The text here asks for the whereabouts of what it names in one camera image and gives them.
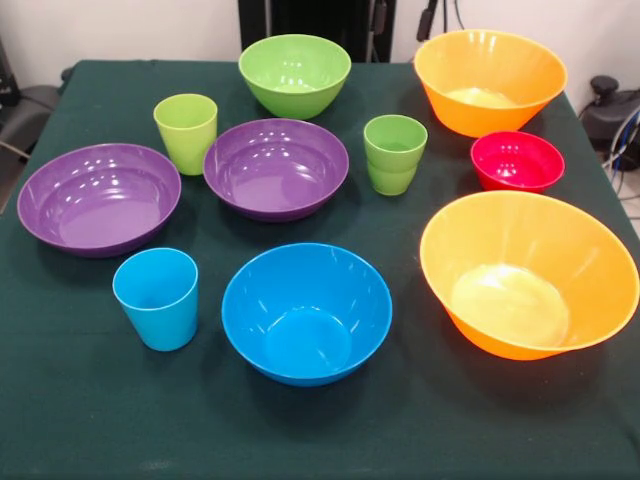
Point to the green cup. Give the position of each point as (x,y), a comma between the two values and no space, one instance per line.
(395,135)
(392,182)

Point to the red bowl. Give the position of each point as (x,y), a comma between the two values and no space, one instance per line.
(515,165)

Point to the orange bowl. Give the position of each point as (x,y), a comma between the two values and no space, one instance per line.
(490,65)
(525,240)

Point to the blue bowl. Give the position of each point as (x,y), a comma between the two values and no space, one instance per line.
(305,300)

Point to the purple bowl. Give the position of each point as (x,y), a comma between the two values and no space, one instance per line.
(100,200)
(275,170)

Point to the green bowl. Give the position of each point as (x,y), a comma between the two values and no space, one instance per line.
(295,75)

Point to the yellow-green cup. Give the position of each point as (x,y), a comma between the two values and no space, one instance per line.
(185,140)

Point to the blue cup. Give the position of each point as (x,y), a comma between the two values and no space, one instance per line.
(160,320)

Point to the dark green table cloth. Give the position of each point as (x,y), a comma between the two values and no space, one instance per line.
(75,400)

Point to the black equipment box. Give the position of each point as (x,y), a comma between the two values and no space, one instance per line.
(7,80)

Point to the grey pedestal foot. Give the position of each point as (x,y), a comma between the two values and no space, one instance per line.
(607,107)
(30,110)

